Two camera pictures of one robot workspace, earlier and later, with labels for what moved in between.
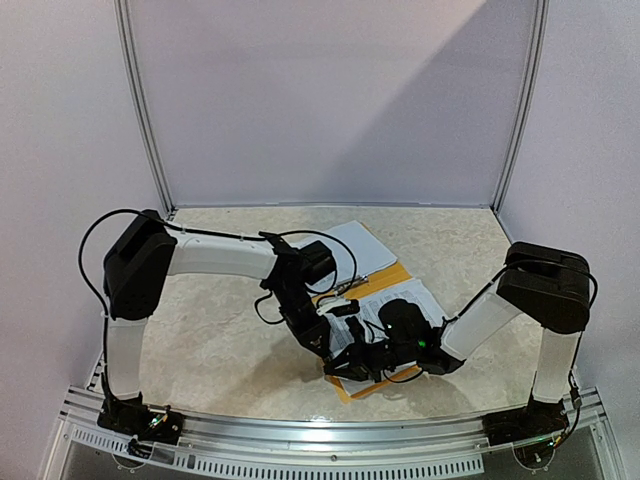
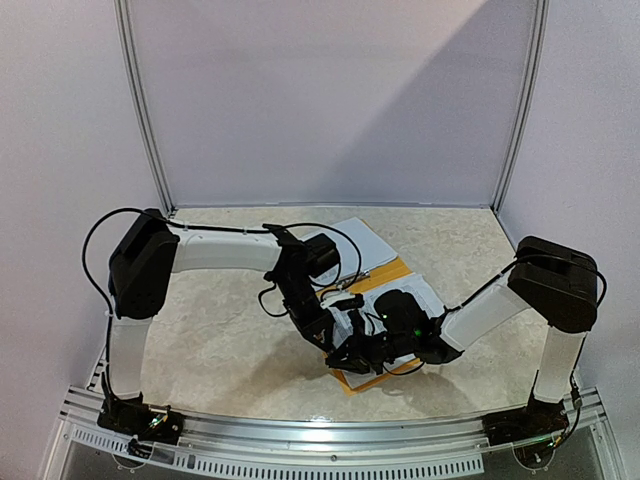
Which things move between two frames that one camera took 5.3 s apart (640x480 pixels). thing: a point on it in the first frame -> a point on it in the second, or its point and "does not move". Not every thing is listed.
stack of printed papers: (368, 312) does not move
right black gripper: (360, 357) does not move
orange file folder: (394, 272) -> (374, 319)
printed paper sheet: (356, 252) does not move
